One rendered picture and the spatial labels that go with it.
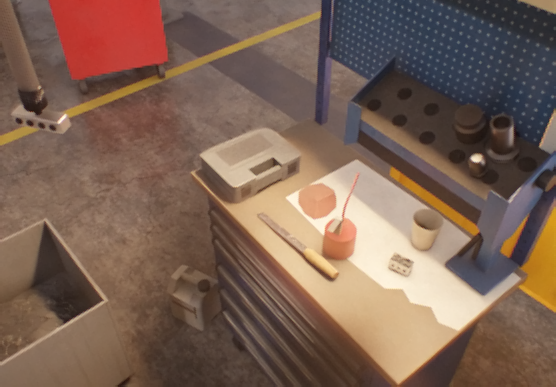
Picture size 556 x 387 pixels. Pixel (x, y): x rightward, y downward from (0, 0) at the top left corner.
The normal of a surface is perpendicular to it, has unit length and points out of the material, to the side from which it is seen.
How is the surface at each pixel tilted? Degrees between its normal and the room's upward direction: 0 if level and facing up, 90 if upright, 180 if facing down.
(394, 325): 0
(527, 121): 90
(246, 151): 0
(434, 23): 90
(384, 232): 0
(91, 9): 90
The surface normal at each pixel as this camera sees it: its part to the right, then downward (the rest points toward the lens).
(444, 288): 0.00, -0.75
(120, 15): 0.37, 0.62
